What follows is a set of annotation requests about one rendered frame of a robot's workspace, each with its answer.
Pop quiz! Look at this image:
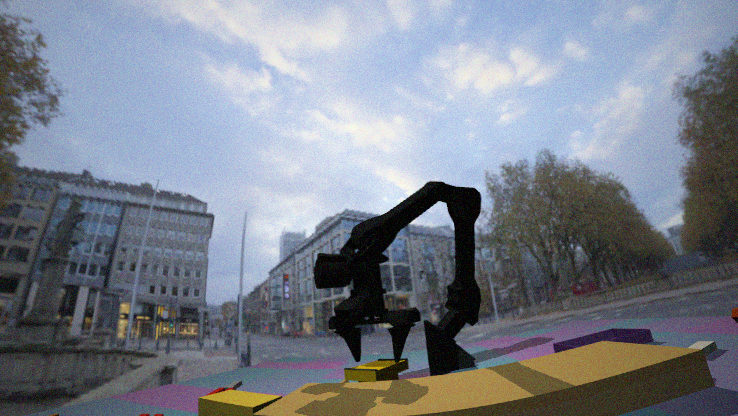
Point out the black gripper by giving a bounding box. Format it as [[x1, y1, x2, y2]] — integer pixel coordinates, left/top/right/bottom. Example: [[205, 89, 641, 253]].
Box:
[[329, 284, 421, 363]]

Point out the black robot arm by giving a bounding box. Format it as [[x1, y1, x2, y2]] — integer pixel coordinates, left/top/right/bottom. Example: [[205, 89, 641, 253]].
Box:
[[314, 181, 482, 343]]

